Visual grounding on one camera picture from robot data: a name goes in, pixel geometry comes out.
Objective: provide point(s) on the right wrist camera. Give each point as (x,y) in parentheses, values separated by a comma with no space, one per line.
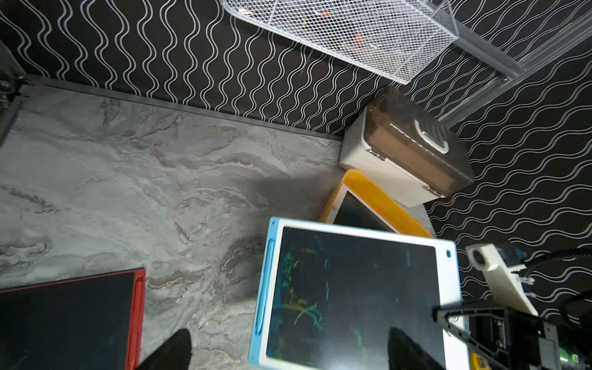
(504,282)

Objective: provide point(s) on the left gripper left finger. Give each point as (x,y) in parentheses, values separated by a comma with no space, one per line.
(174,354)

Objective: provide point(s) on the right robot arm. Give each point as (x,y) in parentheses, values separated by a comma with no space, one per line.
(578,331)

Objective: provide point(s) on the pink white writing tablet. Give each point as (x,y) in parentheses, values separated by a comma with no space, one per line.
(347,209)

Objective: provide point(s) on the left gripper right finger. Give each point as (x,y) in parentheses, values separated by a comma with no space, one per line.
(404,353)

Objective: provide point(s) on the brown white storage case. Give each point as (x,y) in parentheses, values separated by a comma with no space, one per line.
(407,153)

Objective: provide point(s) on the blue white writing tablet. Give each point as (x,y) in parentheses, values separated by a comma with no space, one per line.
(293,326)

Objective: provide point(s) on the yellow storage tray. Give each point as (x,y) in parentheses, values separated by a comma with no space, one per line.
(384,208)

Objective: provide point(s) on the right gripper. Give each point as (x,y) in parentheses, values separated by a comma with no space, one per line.
(500,338)

